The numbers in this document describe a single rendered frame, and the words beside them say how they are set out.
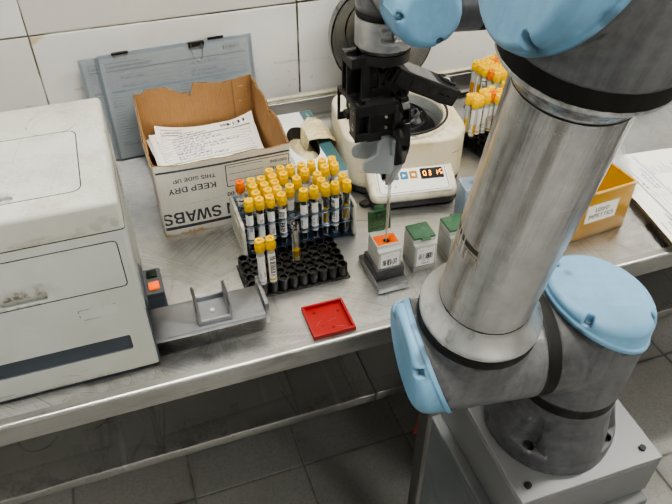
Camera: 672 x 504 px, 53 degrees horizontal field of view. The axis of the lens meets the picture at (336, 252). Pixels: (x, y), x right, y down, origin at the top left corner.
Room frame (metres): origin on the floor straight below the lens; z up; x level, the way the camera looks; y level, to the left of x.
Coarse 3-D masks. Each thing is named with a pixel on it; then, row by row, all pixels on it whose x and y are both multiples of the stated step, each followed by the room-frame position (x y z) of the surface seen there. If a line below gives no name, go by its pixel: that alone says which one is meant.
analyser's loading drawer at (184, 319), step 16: (192, 288) 0.73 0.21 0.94; (224, 288) 0.73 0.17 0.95; (256, 288) 0.76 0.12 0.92; (176, 304) 0.73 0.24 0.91; (192, 304) 0.73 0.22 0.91; (208, 304) 0.73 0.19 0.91; (224, 304) 0.73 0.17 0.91; (240, 304) 0.73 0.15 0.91; (256, 304) 0.73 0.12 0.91; (160, 320) 0.69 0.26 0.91; (176, 320) 0.69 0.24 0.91; (192, 320) 0.69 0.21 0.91; (208, 320) 0.68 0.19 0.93; (224, 320) 0.69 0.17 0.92; (240, 320) 0.70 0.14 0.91; (160, 336) 0.66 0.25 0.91; (176, 336) 0.66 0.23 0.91
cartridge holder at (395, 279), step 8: (360, 256) 0.87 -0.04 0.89; (368, 256) 0.84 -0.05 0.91; (368, 264) 0.84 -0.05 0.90; (400, 264) 0.82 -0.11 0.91; (368, 272) 0.83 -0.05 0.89; (376, 272) 0.81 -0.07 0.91; (384, 272) 0.81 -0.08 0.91; (392, 272) 0.82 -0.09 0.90; (400, 272) 0.82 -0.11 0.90; (376, 280) 0.81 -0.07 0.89; (384, 280) 0.81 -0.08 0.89; (392, 280) 0.81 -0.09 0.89; (400, 280) 0.81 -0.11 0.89; (408, 280) 0.81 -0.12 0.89; (376, 288) 0.80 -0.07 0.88; (384, 288) 0.79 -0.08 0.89; (392, 288) 0.80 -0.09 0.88; (400, 288) 0.80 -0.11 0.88
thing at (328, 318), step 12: (336, 300) 0.77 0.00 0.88; (312, 312) 0.75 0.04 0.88; (324, 312) 0.75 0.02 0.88; (336, 312) 0.75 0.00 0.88; (348, 312) 0.74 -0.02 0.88; (312, 324) 0.72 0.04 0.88; (324, 324) 0.72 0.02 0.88; (336, 324) 0.72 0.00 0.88; (348, 324) 0.72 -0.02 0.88; (312, 336) 0.70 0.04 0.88; (324, 336) 0.70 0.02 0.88
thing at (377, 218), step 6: (378, 210) 0.87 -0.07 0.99; (384, 210) 0.87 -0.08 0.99; (390, 210) 0.87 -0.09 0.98; (372, 216) 0.86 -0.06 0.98; (378, 216) 0.87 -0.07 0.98; (384, 216) 0.87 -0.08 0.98; (390, 216) 0.87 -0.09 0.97; (372, 222) 0.86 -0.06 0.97; (378, 222) 0.86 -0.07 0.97; (384, 222) 0.87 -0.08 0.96; (390, 222) 0.87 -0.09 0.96; (372, 228) 0.86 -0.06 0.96; (378, 228) 0.86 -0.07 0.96; (384, 228) 0.86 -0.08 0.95
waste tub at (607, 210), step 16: (608, 176) 1.02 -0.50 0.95; (624, 176) 0.99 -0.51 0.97; (608, 192) 0.94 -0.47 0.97; (624, 192) 0.96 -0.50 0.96; (592, 208) 0.93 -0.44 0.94; (608, 208) 0.95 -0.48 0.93; (624, 208) 0.97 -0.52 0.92; (592, 224) 0.94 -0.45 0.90; (608, 224) 0.95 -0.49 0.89; (576, 240) 0.93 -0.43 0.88
